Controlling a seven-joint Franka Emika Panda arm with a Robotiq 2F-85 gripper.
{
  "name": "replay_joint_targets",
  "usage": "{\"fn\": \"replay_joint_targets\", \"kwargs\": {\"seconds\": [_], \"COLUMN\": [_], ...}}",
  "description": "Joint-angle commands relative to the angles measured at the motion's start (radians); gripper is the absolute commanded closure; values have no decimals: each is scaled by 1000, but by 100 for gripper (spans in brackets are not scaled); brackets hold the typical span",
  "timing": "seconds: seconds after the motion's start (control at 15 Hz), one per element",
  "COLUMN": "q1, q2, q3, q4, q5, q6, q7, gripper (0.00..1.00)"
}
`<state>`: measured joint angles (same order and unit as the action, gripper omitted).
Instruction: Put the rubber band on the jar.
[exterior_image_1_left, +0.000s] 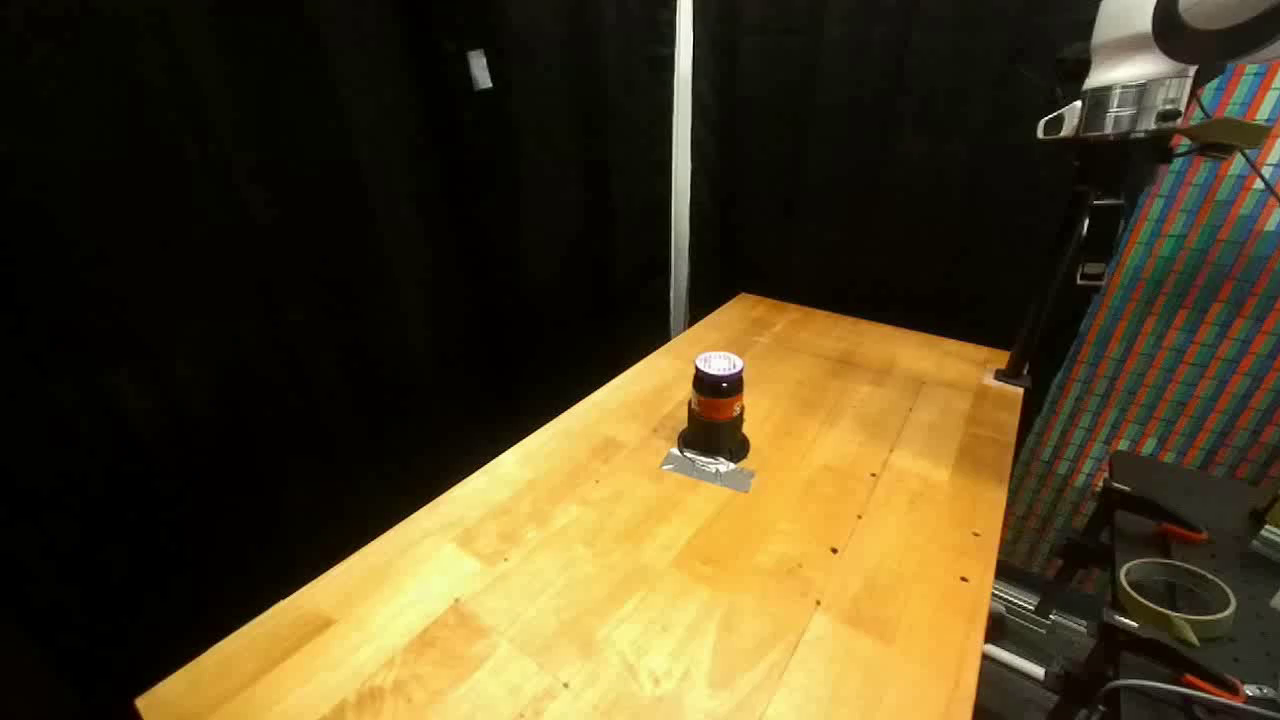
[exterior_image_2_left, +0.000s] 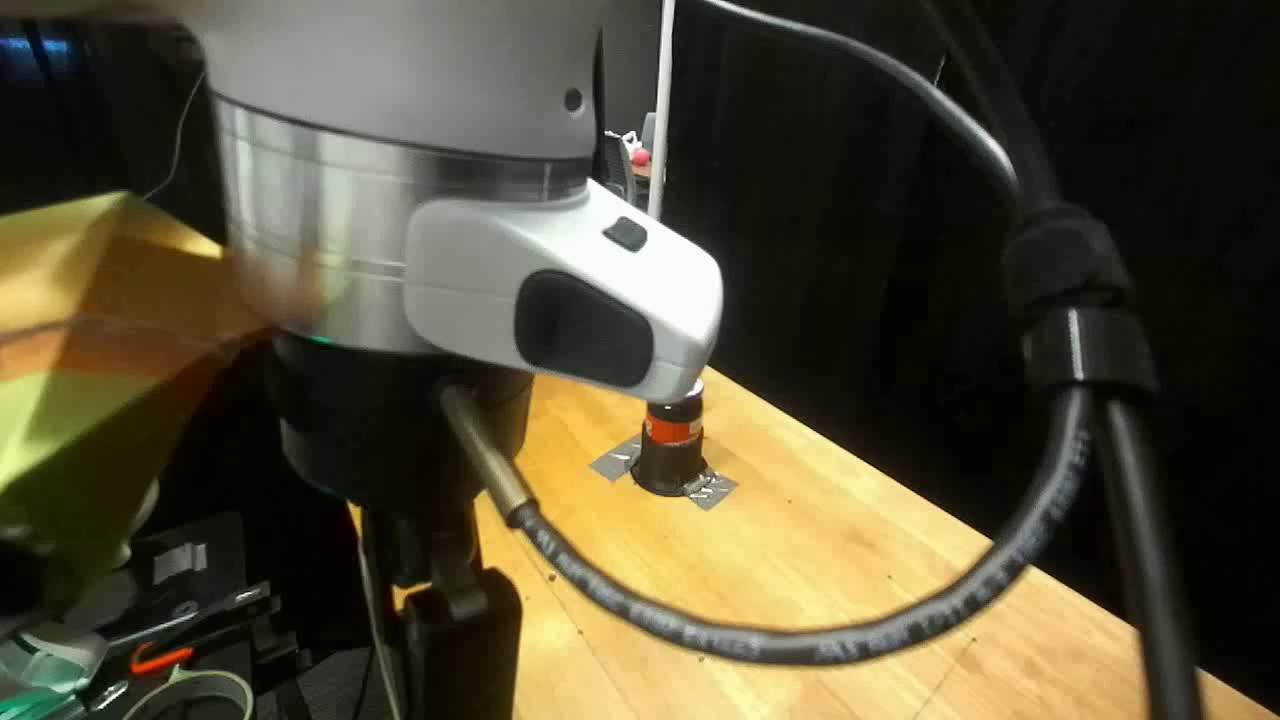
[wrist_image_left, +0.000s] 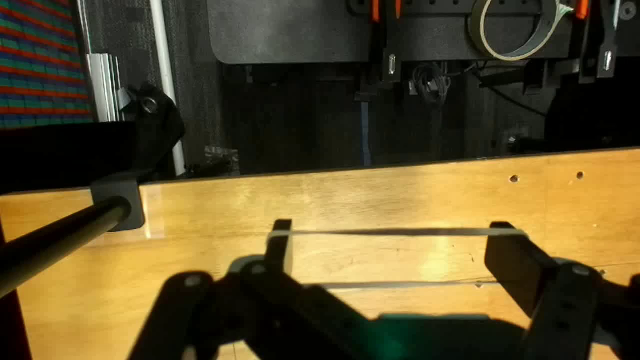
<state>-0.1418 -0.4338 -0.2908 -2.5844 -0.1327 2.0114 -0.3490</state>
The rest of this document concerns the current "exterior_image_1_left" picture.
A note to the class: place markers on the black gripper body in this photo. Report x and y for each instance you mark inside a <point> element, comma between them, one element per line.
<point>1114,166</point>

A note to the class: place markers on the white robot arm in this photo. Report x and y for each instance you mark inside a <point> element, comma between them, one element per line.
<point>1132,41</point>

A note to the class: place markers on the dark jar with purple lid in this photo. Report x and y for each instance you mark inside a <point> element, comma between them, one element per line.
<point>717,400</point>

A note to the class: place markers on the black metal stand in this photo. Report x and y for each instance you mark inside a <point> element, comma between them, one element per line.
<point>1062,294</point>

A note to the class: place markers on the colourful striped panel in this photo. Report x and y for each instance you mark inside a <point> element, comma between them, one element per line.
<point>1172,334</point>

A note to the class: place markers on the white vertical pole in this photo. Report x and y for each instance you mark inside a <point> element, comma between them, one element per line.
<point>681,163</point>

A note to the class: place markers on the beige masking tape roll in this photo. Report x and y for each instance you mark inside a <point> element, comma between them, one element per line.
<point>1172,597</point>

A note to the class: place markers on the small white tag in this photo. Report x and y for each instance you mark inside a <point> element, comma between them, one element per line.
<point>479,70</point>

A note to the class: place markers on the black curtain backdrop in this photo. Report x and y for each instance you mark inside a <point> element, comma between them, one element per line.
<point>265,267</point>

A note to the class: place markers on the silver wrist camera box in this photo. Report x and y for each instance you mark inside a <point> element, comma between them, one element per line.
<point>1114,117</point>

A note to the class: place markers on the aluminium frame rail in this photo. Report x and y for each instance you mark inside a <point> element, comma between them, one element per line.
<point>1025,627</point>

